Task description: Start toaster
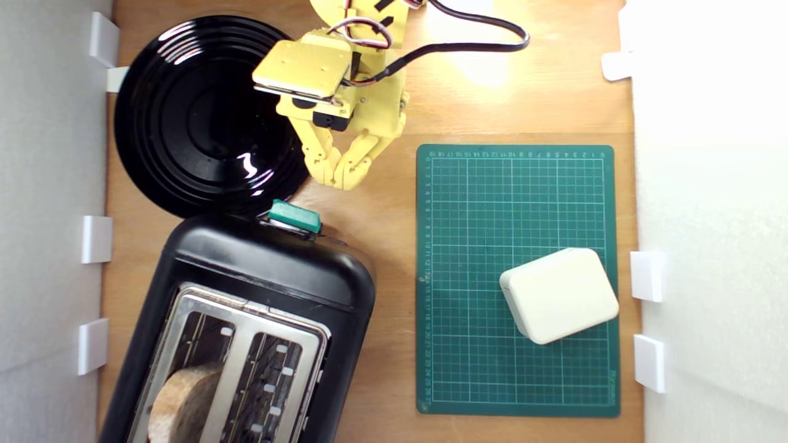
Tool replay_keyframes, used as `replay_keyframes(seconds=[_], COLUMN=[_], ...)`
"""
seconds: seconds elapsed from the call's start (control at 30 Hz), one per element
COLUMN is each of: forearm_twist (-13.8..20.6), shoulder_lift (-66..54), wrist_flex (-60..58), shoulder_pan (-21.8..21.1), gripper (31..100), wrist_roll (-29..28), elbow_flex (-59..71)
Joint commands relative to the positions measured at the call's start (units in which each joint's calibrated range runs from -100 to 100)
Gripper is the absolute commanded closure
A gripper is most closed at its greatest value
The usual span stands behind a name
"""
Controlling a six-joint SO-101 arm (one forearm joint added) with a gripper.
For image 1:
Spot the green cutting mat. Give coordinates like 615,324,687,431
416,145,621,418

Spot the yellow wrist camera mount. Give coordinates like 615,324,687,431
252,32,353,103

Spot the brown bread slice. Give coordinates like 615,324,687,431
148,363,226,443

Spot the black camera cable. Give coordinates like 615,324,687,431
345,0,531,87

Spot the black round plate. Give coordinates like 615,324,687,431
114,15,312,220

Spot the green taped toaster lever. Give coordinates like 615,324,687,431
259,198,323,238

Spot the black two-slot toaster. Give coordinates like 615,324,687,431
98,213,377,443

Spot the white rounded block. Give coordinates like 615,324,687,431
499,247,621,346

